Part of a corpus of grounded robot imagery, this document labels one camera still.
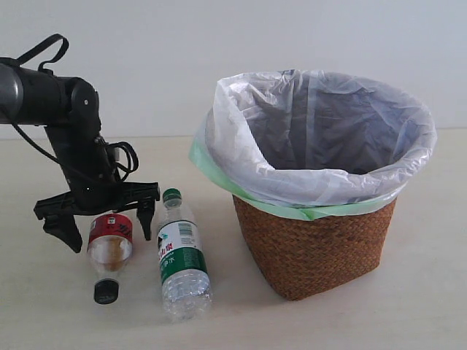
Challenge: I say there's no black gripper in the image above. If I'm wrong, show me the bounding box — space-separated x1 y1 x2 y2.
34 126 160 253

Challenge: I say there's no red label clear bottle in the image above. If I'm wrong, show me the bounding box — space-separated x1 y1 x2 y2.
87 213 133 305

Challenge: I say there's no black cable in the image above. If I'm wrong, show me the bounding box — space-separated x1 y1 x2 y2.
0 33 139 182

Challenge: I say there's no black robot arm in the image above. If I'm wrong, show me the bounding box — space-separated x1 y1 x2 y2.
1 58 160 253

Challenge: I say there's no woven brown waste basket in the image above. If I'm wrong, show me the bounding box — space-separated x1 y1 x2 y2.
233 198 395 300

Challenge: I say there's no green label water bottle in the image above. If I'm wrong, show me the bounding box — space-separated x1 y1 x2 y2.
157 188 212 322

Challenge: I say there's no white and green bin liner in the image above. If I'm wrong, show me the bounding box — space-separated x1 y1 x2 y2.
190 69 437 221

